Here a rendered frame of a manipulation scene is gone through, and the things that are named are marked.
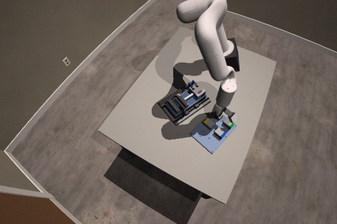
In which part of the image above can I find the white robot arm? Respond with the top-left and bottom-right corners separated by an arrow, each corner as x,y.
176,0 -> 237,123

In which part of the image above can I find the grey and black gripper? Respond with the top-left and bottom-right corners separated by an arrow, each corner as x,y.
212,103 -> 224,119

